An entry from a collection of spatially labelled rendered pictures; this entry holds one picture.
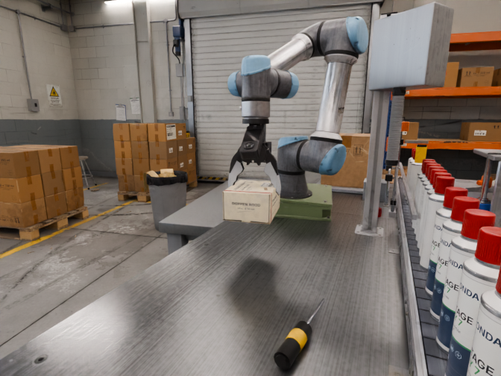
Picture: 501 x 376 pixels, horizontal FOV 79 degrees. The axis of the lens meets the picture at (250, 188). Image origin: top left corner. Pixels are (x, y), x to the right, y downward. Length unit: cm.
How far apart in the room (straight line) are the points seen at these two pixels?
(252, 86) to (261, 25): 494
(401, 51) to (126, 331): 91
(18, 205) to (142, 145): 174
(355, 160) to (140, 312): 129
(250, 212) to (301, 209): 44
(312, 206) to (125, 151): 393
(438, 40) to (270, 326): 78
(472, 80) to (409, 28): 420
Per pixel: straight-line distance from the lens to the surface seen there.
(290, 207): 117
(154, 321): 65
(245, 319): 63
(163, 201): 335
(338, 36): 117
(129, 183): 488
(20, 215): 377
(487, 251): 42
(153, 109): 636
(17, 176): 369
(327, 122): 112
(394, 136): 93
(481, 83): 517
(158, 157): 456
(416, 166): 128
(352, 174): 168
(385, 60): 99
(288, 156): 117
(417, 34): 95
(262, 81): 80
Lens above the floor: 120
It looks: 13 degrees down
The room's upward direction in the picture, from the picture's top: straight up
